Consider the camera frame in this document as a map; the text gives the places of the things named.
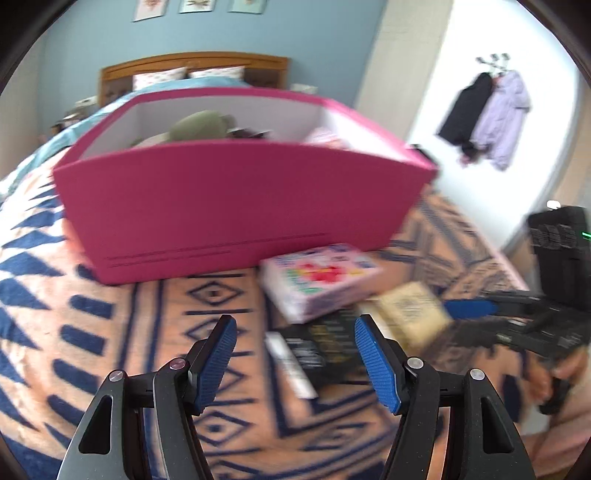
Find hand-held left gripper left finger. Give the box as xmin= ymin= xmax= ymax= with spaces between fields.
xmin=58 ymin=315 xmax=238 ymax=480

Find pink flower wall picture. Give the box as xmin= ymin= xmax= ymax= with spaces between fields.
xmin=133 ymin=0 xmax=170 ymax=22

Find white patterned pillow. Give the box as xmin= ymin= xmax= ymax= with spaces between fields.
xmin=189 ymin=66 xmax=245 ymax=80
xmin=133 ymin=67 xmax=188 ymax=90

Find cluttered bedside table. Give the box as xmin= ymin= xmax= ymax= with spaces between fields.
xmin=55 ymin=95 xmax=100 ymax=127

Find black tissue pack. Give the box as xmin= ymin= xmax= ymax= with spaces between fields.
xmin=265 ymin=310 xmax=384 ymax=400

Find wooden bed headboard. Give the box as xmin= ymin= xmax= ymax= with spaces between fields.
xmin=100 ymin=52 xmax=289 ymax=109

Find orange and blue patterned blanket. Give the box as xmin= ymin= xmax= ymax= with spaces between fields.
xmin=0 ymin=152 xmax=532 ymax=480

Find green frog plush toy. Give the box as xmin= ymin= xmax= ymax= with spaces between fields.
xmin=129 ymin=111 xmax=238 ymax=148

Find lilac hanging jacket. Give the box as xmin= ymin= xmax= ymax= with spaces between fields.
xmin=471 ymin=69 xmax=532 ymax=171

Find wall coat hooks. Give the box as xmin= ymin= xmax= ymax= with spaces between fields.
xmin=475 ymin=53 xmax=513 ymax=75

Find pink cardboard box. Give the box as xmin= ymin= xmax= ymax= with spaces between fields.
xmin=52 ymin=88 xmax=439 ymax=286

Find black hanging jacket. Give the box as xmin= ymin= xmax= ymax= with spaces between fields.
xmin=436 ymin=71 xmax=495 ymax=155

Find person's right hand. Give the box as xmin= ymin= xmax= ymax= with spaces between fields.
xmin=524 ymin=353 xmax=591 ymax=416

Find yellow tissue pack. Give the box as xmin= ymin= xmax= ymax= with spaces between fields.
xmin=369 ymin=281 xmax=453 ymax=354

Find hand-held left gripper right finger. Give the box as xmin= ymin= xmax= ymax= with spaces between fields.
xmin=353 ymin=314 xmax=536 ymax=480

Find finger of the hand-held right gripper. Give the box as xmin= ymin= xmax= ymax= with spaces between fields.
xmin=445 ymin=318 xmax=514 ymax=349
xmin=443 ymin=290 xmax=549 ymax=320

